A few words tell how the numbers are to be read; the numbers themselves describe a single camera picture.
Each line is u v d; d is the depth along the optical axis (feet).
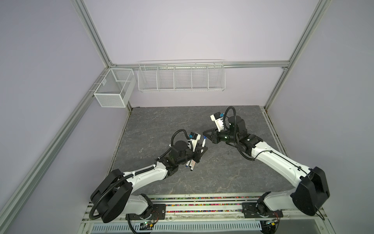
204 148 2.53
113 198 1.37
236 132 1.96
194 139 2.29
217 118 2.24
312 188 1.33
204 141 2.51
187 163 2.94
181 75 3.26
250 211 2.41
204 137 2.47
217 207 2.53
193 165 2.92
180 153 2.05
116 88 3.25
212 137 2.19
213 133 2.32
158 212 2.40
